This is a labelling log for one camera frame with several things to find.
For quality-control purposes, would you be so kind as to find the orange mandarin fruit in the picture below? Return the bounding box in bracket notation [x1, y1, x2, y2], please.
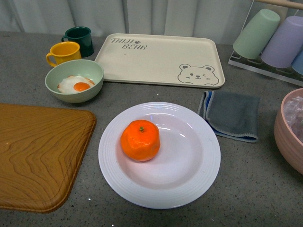
[120, 120, 160, 161]

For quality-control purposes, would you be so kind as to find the white round plate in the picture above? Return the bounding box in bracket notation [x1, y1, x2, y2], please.
[98, 102, 221, 209]

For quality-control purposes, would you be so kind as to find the clear plastic wrap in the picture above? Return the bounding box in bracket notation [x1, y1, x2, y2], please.
[284, 96, 303, 142]

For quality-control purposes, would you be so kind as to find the light green bowl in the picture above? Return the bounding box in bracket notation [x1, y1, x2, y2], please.
[45, 60, 104, 103]

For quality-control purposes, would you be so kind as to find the wooden cutting board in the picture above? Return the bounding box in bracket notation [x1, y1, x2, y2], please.
[0, 103, 97, 213]

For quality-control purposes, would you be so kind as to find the yellow mug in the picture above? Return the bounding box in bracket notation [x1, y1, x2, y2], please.
[45, 41, 81, 67]

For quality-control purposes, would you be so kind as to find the white curtain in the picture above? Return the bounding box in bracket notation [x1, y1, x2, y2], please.
[0, 0, 303, 45]

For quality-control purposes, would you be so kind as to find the fake fried egg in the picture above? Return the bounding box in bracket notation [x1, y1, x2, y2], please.
[57, 75, 95, 94]

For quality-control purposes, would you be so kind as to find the grey folded cloth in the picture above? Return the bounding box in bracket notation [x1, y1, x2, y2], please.
[197, 90, 259, 143]

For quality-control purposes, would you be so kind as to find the light green plastic cup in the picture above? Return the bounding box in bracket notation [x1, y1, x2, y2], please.
[233, 9, 280, 59]

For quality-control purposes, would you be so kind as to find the blue plastic cup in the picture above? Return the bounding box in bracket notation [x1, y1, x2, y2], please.
[292, 49, 303, 75]

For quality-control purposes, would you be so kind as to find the beige bear serving tray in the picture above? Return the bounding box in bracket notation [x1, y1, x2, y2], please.
[95, 34, 225, 89]

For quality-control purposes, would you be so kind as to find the clear acrylic cup rack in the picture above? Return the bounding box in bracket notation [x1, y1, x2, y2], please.
[229, 0, 303, 86]

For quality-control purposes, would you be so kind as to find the dark green mug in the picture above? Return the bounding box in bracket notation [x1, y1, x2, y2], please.
[61, 26, 94, 58]

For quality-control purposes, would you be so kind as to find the pink bowl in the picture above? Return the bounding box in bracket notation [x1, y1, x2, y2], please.
[274, 88, 303, 174]

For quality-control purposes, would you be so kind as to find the purple plastic cup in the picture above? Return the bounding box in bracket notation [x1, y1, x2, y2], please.
[261, 16, 303, 68]

